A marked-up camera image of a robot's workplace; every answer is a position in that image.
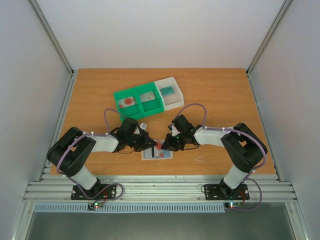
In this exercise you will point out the right controller board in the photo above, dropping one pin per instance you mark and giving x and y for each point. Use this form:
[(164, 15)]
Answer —
[(232, 204)]

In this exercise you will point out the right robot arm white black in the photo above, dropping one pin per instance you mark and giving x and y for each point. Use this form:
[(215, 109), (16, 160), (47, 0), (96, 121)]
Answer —
[(245, 149)]

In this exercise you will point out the card with red circles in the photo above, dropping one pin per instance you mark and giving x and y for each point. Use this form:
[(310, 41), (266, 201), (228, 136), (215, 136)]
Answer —
[(160, 153)]

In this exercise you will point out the left green bin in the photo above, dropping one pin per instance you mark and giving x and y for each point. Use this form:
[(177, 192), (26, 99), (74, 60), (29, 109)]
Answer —
[(135, 111)]

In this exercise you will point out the left controller board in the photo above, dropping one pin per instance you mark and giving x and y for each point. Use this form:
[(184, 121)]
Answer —
[(95, 205)]

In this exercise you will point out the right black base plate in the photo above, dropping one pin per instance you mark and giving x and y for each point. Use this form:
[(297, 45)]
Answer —
[(215, 192)]

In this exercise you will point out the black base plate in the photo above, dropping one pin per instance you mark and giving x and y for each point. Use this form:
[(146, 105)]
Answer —
[(215, 192), (97, 193)]

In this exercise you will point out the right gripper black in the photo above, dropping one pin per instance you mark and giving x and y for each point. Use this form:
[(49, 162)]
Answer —
[(173, 141)]

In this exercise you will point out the right aluminium corner post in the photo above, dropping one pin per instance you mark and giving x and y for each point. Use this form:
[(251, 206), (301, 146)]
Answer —
[(269, 34)]

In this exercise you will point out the grey slotted cable duct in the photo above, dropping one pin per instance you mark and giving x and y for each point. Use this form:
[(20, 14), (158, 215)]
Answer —
[(130, 208)]

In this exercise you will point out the white bin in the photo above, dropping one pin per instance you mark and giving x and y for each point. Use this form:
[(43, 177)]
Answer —
[(173, 101)]

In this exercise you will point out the grey card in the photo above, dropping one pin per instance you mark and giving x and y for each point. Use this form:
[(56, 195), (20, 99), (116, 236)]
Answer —
[(146, 97)]

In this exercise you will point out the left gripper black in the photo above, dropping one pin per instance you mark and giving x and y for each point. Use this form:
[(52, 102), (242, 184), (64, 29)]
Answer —
[(146, 139)]

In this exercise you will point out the green bin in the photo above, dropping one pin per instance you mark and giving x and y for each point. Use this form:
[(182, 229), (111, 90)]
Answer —
[(135, 111), (152, 107)]

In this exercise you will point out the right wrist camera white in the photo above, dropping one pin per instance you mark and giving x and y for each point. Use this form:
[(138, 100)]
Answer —
[(173, 130)]

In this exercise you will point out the beige card holder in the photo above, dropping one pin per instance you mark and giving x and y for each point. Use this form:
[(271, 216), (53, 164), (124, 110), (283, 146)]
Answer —
[(156, 153)]

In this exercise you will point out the card with red circle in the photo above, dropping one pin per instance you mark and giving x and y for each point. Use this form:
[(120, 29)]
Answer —
[(126, 102)]

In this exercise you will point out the aluminium corner post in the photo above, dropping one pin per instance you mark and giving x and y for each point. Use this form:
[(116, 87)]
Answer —
[(269, 34), (47, 28)]

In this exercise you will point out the teal card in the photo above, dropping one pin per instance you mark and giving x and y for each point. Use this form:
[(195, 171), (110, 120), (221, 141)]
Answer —
[(166, 91)]

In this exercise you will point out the aluminium rail frame front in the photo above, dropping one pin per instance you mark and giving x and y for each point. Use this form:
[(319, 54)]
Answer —
[(161, 188)]

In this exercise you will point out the white card magnetic stripe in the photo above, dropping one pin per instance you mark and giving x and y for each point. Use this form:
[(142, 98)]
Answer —
[(148, 154)]

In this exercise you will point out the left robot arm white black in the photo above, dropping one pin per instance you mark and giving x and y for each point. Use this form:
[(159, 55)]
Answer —
[(70, 153)]

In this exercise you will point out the controller board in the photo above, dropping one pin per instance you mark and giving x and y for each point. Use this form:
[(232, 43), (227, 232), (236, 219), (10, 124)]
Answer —
[(95, 205), (232, 204)]

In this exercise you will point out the middle green bin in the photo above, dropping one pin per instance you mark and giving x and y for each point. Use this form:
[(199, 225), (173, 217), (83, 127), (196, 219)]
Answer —
[(152, 107)]

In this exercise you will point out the left aluminium corner post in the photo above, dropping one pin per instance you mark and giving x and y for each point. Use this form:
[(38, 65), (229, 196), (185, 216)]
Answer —
[(47, 28)]

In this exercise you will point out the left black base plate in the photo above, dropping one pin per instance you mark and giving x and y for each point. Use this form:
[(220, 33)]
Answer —
[(97, 193)]

